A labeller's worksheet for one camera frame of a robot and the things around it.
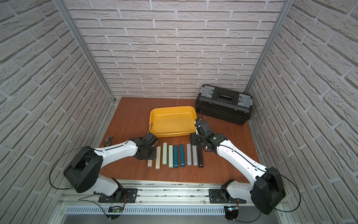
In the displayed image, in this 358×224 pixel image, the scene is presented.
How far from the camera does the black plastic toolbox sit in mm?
947

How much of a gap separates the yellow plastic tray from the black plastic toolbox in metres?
0.09

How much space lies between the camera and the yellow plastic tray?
1023mm
